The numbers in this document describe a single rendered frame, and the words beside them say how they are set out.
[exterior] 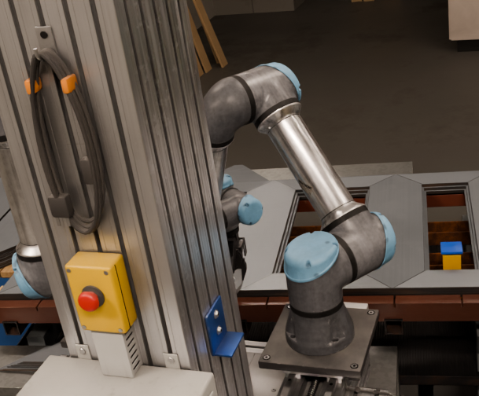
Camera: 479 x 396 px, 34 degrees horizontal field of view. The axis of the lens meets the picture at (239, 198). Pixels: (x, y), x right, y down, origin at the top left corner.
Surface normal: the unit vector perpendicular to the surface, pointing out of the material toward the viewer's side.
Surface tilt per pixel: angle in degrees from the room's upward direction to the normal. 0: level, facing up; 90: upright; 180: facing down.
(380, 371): 0
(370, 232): 46
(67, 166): 90
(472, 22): 90
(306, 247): 8
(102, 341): 90
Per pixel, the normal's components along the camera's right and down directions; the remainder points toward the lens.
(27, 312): -0.18, 0.46
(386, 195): -0.14, -0.89
